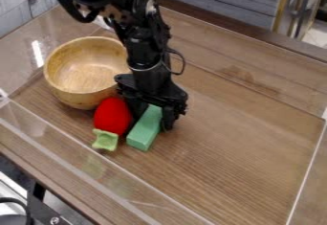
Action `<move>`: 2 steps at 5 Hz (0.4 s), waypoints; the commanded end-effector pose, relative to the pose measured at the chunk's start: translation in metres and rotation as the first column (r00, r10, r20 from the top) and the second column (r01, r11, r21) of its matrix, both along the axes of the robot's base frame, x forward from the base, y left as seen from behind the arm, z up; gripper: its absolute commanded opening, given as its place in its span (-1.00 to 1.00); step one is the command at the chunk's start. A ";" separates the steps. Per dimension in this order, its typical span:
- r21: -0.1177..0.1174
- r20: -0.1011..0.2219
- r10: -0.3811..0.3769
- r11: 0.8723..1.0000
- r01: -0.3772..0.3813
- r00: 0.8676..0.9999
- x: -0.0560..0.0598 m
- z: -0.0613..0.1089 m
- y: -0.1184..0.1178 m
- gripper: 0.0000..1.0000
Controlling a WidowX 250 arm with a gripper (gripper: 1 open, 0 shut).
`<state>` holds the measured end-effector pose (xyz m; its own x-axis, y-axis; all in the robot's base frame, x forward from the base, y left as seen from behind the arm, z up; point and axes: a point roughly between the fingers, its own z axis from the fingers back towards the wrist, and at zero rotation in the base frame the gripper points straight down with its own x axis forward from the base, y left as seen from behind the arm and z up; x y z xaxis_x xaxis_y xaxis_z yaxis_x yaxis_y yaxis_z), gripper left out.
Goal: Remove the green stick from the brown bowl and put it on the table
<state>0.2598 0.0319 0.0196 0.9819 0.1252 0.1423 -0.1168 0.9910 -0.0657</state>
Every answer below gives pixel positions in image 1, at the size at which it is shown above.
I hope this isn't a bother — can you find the green rectangular stick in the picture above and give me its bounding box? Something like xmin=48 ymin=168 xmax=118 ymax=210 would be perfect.
xmin=127 ymin=105 xmax=163 ymax=151

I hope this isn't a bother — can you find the brown wooden bowl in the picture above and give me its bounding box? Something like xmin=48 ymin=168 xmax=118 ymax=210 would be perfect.
xmin=44 ymin=36 xmax=131 ymax=110

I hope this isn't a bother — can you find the black table leg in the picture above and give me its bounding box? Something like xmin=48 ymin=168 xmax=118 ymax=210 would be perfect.
xmin=27 ymin=181 xmax=45 ymax=214

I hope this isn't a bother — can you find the red plush strawberry toy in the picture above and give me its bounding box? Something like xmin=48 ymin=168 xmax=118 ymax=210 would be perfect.
xmin=92 ymin=98 xmax=134 ymax=151

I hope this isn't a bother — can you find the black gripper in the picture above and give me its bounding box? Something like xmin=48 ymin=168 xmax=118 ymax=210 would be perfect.
xmin=114 ymin=74 xmax=188 ymax=131

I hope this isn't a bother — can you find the gold metal chair frame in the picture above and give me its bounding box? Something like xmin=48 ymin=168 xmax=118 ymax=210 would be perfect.
xmin=272 ymin=0 xmax=322 ymax=40

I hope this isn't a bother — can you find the black cable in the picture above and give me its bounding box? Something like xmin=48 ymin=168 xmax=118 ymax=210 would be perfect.
xmin=0 ymin=197 xmax=32 ymax=225

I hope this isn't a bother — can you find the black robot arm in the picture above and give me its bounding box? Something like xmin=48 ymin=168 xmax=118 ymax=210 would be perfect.
xmin=57 ymin=0 xmax=188 ymax=130

